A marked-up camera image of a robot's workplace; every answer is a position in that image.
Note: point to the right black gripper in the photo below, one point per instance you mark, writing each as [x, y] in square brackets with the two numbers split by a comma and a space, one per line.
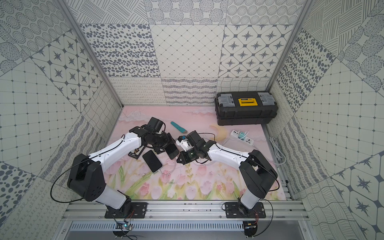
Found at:
[185, 159]

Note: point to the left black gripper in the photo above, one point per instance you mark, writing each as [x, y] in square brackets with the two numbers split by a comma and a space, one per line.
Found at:
[163, 142]

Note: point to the black smartphone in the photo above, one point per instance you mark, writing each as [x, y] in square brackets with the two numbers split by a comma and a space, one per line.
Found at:
[172, 151]
[152, 161]

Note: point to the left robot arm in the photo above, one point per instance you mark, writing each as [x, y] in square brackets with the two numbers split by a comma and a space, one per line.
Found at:
[86, 176]

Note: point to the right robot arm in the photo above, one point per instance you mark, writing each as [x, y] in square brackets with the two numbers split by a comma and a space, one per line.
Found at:
[258, 174]

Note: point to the teal flat tool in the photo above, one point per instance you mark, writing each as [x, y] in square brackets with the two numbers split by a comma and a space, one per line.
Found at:
[179, 128]

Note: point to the black breakout board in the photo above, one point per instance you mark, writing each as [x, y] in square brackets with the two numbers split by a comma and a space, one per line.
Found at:
[136, 153]

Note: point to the pink floral table mat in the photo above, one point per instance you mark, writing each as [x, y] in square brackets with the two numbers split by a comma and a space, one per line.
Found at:
[195, 181]

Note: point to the white power strip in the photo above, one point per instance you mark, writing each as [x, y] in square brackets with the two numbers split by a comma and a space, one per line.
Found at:
[242, 137]

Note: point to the small circuit board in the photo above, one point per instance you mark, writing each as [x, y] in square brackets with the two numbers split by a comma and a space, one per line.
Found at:
[124, 227]

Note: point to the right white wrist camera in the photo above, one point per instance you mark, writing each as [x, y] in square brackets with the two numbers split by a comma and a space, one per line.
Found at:
[183, 144]

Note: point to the black toolbox yellow handle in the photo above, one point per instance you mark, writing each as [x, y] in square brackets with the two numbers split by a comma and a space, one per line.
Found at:
[245, 108]

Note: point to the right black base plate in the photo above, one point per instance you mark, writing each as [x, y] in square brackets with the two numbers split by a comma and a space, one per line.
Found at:
[235, 210]

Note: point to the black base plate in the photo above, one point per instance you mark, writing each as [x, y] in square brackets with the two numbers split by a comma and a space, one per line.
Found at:
[235, 210]
[135, 210]

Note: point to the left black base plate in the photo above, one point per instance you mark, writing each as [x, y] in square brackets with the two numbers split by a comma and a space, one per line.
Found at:
[135, 210]

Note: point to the aluminium mounting rail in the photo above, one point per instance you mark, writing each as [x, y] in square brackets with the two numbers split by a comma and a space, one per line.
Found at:
[189, 211]

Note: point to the white slotted cable duct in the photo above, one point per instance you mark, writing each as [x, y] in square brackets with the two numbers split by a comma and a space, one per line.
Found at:
[160, 226]

